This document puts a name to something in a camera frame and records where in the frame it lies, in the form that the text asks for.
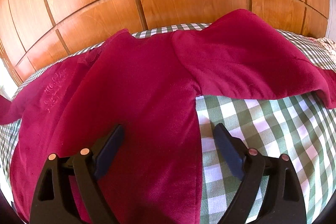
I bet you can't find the crimson red fleece garment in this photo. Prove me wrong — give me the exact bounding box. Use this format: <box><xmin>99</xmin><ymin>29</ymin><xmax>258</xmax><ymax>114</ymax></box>
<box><xmin>1</xmin><ymin>9</ymin><xmax>335</xmax><ymax>223</ymax></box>

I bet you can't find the floral patterned pillow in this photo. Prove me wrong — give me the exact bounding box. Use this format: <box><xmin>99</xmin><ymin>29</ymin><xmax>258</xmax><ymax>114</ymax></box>
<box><xmin>315</xmin><ymin>37</ymin><xmax>336</xmax><ymax>59</ymax></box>

